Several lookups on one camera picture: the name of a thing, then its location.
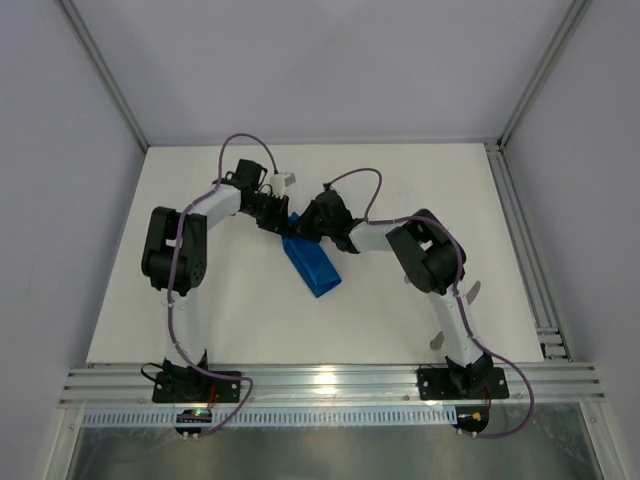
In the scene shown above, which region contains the blue satin napkin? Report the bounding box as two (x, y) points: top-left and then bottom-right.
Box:
(282, 234), (342, 298)

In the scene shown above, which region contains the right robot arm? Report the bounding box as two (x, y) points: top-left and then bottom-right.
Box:
(293, 189), (482, 396)

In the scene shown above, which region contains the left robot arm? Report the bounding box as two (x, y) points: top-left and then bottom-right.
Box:
(141, 159), (296, 378)

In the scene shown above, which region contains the silver table knife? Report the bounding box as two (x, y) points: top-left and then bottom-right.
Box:
(430, 281), (481, 351)

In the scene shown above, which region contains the left controller board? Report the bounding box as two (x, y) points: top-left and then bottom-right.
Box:
(173, 408), (212, 439)

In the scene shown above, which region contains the controller board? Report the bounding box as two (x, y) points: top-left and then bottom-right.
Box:
(453, 408), (490, 436)
(173, 408), (212, 439)

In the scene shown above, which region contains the right controller board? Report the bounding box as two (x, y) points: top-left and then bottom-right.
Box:
(453, 408), (490, 436)

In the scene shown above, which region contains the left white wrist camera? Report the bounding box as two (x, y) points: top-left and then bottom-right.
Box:
(269, 172), (296, 197)

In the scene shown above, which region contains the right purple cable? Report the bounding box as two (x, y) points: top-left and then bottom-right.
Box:
(322, 168), (535, 441)

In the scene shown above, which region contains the purple cable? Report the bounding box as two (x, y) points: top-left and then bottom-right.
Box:
(164, 133), (254, 437)
(322, 168), (535, 441)

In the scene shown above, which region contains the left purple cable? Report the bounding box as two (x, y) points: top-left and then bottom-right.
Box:
(164, 133), (254, 437)

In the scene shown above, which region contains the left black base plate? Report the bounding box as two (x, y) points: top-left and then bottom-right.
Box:
(152, 364), (240, 404)

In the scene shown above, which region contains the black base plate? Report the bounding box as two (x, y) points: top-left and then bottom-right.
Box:
(416, 366), (510, 400)
(152, 364), (240, 404)

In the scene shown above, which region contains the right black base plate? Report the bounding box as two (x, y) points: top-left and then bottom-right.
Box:
(416, 366), (510, 400)

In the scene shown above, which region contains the slotted grey cable duct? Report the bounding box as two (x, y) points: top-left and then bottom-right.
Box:
(81, 404), (456, 428)

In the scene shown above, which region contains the left aluminium frame post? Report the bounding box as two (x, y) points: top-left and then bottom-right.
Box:
(54, 0), (150, 153)

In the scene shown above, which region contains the aluminium frame post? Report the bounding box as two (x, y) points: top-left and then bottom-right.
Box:
(54, 0), (150, 153)
(498, 0), (592, 150)

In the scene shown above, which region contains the aluminium front rail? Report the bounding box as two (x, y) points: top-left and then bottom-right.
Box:
(59, 362), (605, 408)

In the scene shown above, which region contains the right aluminium side rail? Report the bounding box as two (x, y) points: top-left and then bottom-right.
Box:
(484, 140), (573, 362)

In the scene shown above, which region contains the right aluminium frame post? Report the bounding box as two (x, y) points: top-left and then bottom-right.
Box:
(498, 0), (592, 150)

